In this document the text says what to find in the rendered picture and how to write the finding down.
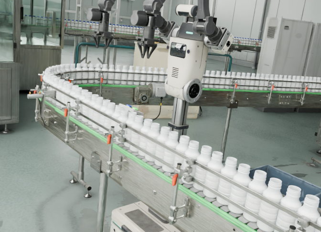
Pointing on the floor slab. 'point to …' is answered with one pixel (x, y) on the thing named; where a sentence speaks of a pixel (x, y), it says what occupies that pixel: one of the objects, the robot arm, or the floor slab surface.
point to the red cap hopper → (86, 16)
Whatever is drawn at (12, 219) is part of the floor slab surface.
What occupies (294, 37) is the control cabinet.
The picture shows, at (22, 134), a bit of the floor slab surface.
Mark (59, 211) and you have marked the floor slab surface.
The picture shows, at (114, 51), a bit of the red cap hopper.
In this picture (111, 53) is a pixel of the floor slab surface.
